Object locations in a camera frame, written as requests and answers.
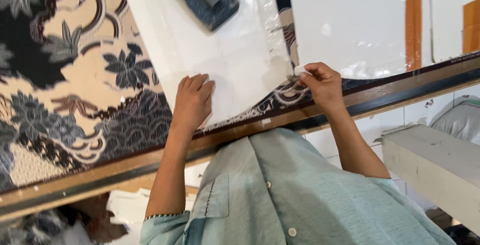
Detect floral batik fabric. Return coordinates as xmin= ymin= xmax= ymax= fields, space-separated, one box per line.
xmin=0 ymin=0 xmax=376 ymax=195

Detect large white paper sheet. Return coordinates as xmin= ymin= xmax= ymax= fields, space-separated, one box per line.
xmin=117 ymin=0 xmax=296 ymax=130

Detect white glossy sheet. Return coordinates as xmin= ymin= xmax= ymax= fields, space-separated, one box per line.
xmin=286 ymin=0 xmax=480 ymax=81

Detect wooden table frame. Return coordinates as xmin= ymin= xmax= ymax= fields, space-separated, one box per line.
xmin=0 ymin=55 xmax=480 ymax=222

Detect light green button shirt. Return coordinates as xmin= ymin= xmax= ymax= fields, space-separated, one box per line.
xmin=139 ymin=127 xmax=457 ymax=245

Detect clear plastic film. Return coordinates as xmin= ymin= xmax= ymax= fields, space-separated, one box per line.
xmin=221 ymin=0 xmax=297 ymax=77

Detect person's left hand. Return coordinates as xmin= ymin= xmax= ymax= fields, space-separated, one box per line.
xmin=170 ymin=73 xmax=217 ymax=133

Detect grey cloth bundle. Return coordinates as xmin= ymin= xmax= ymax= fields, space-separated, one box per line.
xmin=428 ymin=98 xmax=480 ymax=145

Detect white concrete bench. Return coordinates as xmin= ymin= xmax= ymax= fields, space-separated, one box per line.
xmin=380 ymin=124 xmax=480 ymax=235

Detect heap of fabric scraps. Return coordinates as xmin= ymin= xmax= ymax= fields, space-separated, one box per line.
xmin=0 ymin=192 xmax=130 ymax=245

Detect person's right hand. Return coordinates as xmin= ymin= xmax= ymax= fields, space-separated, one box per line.
xmin=298 ymin=62 xmax=346 ymax=114

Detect brown wooden strip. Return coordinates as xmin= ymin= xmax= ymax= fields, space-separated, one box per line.
xmin=404 ymin=0 xmax=423 ymax=72

